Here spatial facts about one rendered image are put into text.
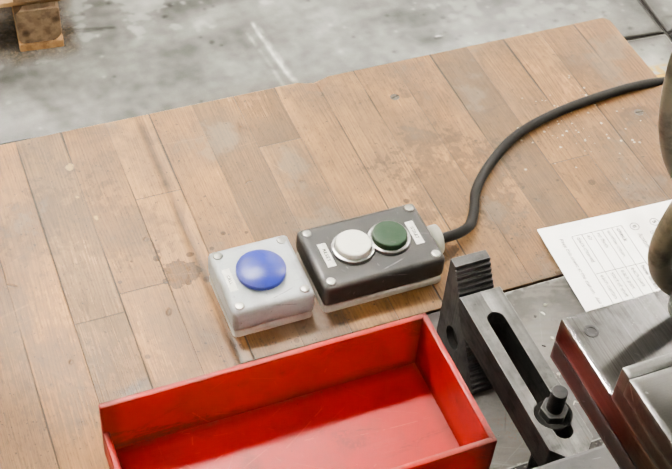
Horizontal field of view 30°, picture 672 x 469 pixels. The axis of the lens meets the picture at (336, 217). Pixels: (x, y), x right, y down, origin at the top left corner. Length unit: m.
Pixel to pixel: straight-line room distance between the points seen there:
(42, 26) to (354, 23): 0.66
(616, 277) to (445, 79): 0.28
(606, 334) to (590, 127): 0.51
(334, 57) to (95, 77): 0.50
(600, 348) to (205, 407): 0.33
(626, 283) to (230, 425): 0.36
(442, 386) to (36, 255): 0.35
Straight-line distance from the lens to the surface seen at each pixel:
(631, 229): 1.12
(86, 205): 1.09
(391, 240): 1.02
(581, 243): 1.10
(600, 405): 0.71
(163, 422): 0.92
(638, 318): 0.73
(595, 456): 0.86
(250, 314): 0.98
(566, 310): 1.05
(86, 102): 2.55
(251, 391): 0.93
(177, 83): 2.58
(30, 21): 2.64
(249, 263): 0.99
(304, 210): 1.08
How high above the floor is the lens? 1.69
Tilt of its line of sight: 47 degrees down
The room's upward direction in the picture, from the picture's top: 5 degrees clockwise
